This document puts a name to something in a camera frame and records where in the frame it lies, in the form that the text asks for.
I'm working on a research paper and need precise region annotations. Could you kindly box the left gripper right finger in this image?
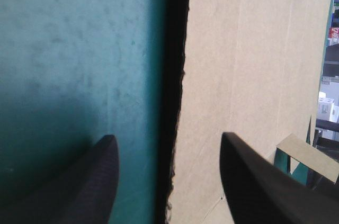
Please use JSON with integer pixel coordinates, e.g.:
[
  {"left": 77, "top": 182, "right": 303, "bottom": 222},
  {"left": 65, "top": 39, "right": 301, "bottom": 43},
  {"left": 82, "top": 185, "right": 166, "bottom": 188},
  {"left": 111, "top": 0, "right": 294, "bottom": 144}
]
[{"left": 219, "top": 131, "right": 339, "bottom": 224}]

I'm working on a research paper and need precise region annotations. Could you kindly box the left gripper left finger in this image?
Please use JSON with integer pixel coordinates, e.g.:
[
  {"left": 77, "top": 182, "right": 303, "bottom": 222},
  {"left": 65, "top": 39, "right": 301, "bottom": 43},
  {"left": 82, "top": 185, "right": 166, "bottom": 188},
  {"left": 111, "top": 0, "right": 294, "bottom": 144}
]
[{"left": 0, "top": 134, "right": 120, "bottom": 224}]

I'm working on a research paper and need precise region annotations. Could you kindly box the brown cardboard box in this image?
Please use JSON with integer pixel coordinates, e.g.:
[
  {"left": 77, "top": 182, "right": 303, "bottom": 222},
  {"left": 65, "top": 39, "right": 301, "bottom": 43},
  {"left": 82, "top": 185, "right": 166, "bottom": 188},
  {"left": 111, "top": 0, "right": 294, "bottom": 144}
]
[{"left": 164, "top": 0, "right": 339, "bottom": 224}]

